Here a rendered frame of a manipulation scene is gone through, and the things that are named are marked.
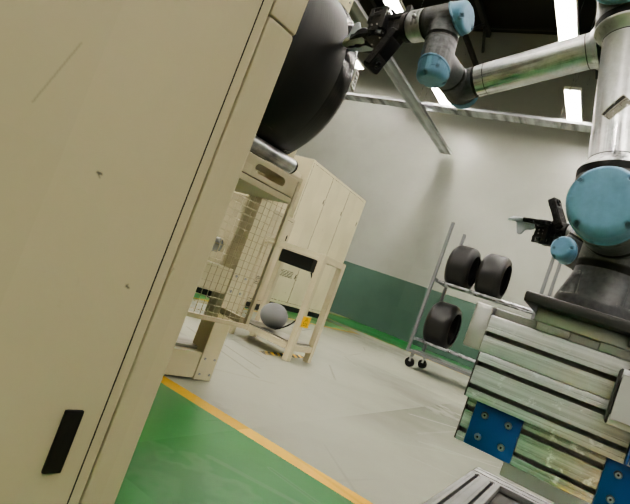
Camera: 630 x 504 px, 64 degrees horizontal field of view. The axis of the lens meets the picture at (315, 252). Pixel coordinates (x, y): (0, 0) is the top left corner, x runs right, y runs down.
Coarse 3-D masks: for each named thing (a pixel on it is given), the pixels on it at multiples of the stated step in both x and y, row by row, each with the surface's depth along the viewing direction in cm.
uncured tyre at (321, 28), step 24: (312, 0) 130; (336, 0) 143; (312, 24) 129; (336, 24) 137; (312, 48) 130; (336, 48) 136; (288, 72) 129; (312, 72) 133; (336, 72) 138; (288, 96) 133; (312, 96) 136; (336, 96) 141; (264, 120) 136; (288, 120) 138; (312, 120) 142; (288, 144) 146
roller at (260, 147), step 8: (256, 136) 139; (256, 144) 139; (264, 144) 141; (256, 152) 141; (264, 152) 142; (272, 152) 144; (280, 152) 146; (272, 160) 145; (280, 160) 146; (288, 160) 149; (280, 168) 150; (288, 168) 150; (296, 168) 152
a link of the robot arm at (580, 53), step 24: (552, 48) 110; (576, 48) 107; (600, 48) 104; (480, 72) 120; (504, 72) 116; (528, 72) 114; (552, 72) 111; (576, 72) 111; (456, 96) 124; (480, 96) 124
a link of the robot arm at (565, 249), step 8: (560, 240) 149; (568, 240) 147; (576, 240) 147; (552, 248) 150; (560, 248) 148; (568, 248) 146; (576, 248) 146; (552, 256) 150; (560, 256) 148; (568, 256) 146; (576, 256) 147; (568, 264) 150
